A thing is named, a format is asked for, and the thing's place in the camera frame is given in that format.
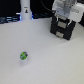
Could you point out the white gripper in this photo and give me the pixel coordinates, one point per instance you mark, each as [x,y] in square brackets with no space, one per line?
[67,9]

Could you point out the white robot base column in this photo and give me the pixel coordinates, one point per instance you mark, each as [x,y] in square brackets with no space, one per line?
[25,10]

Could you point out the black keyboard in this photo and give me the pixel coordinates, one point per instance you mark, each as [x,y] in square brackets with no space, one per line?
[10,19]

